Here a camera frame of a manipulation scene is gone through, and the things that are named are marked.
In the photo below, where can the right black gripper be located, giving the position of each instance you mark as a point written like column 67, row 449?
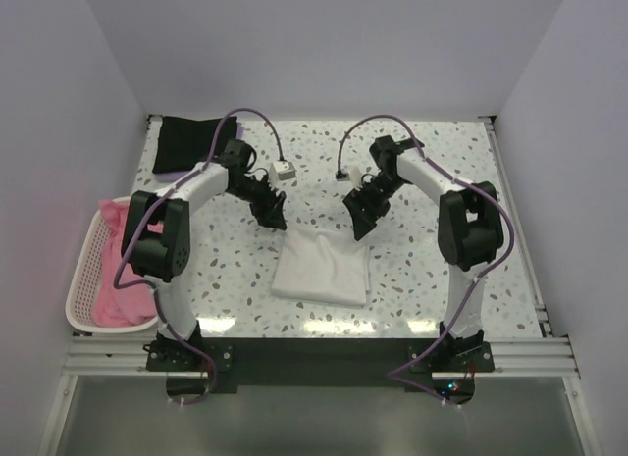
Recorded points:
column 364, row 221

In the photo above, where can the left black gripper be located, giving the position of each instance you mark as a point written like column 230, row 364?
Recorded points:
column 269, row 213

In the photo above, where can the white t shirt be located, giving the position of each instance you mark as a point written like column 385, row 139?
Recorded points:
column 323, row 266

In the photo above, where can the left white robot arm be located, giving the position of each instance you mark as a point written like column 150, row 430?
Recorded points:
column 156, row 245

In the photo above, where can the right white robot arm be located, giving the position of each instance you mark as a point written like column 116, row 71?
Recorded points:
column 469, row 234

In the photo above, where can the folded lavender t shirt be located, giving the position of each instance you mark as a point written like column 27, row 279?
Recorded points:
column 173, row 176

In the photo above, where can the folded black t shirt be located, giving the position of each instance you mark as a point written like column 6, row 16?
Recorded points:
column 182, row 143

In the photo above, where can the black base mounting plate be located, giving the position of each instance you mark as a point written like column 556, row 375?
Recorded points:
column 223, row 365

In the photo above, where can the pink t shirt in basket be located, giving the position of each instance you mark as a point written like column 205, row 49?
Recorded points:
column 118, row 308

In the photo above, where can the white plastic laundry basket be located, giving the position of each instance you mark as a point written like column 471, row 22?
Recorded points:
column 86, row 282

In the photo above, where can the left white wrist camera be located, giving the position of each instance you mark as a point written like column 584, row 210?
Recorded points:
column 281, row 171

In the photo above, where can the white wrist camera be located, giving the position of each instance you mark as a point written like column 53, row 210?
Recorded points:
column 349, row 174
column 281, row 171

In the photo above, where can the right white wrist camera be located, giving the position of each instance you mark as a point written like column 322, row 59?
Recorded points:
column 349, row 174

